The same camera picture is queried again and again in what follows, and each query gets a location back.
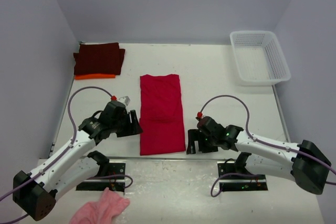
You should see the red t-shirt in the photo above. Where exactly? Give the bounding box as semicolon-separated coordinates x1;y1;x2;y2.
140;74;186;156

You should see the dark maroon folded t-shirt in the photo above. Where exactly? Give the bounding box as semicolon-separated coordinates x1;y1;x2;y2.
73;42;125;76

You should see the white plastic basket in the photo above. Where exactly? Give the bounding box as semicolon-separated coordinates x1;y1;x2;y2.
229;30;291;86

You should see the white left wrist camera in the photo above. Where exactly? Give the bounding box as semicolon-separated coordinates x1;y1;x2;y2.
117;96;131;106

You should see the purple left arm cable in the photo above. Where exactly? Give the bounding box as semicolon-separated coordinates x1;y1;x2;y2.
0;86;133;224

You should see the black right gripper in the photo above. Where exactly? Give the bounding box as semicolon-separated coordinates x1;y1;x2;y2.
187;129;218;155

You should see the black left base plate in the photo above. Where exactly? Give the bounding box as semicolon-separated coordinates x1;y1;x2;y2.
76;159;126;192

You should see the pink cloth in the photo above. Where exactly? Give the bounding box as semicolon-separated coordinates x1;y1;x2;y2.
69;188;130;223

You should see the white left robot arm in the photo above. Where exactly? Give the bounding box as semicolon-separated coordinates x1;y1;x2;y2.
13;97;137;221

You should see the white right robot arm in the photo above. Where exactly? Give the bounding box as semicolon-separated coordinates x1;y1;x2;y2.
186;114;332;195

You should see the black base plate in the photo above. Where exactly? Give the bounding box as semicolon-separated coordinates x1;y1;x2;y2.
76;159;126;192
217;158;268;192

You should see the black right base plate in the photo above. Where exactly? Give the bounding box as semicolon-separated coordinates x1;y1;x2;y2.
217;158;268;192

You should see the orange folded t-shirt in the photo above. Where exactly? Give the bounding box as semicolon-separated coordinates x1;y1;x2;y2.
74;73;115;80

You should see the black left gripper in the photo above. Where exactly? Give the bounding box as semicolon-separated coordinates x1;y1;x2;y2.
110;110;143;137

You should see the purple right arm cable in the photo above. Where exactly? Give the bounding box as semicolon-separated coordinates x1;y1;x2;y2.
211;95;336;198

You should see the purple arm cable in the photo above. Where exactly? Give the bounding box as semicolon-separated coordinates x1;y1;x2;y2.
211;95;336;198
0;86;133;224

